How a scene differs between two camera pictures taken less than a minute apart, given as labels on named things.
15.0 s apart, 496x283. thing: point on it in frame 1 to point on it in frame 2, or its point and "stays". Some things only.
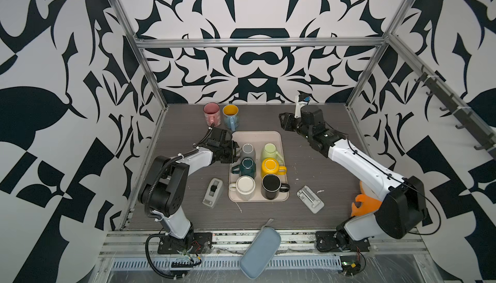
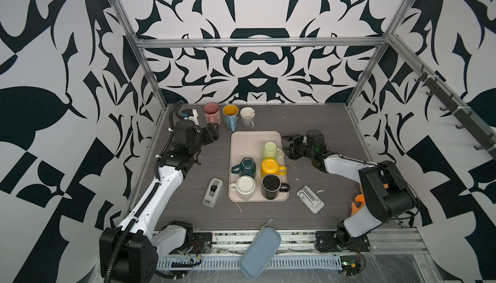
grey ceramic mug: x=248 y=151 to x=247 y=113
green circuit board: x=350 y=264 stays
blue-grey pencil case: x=259 y=256 stays
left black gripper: x=232 y=144 to x=209 y=135
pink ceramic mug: x=212 y=114 stays
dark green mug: x=247 y=168 stays
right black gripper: x=287 y=122 to x=297 y=138
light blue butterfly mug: x=230 y=114 stays
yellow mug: x=271 y=166 stays
